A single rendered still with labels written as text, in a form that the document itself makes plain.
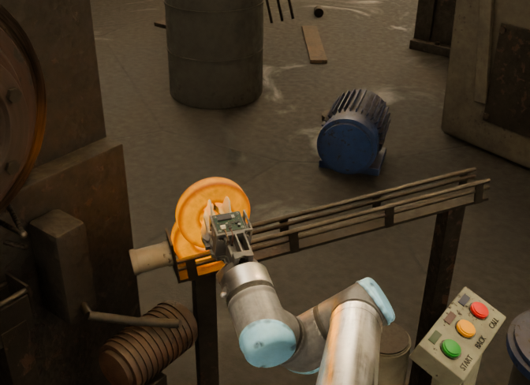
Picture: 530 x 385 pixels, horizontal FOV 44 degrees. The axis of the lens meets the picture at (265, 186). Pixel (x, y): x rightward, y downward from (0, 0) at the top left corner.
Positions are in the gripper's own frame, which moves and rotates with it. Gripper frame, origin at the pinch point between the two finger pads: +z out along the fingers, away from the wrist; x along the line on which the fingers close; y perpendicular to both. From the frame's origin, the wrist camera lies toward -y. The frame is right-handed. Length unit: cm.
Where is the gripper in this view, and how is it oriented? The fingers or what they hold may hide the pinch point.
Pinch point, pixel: (213, 205)
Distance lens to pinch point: 135.9
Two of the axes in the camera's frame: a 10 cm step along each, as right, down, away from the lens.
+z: -3.1, -6.9, 6.5
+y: 1.0, -7.0, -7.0
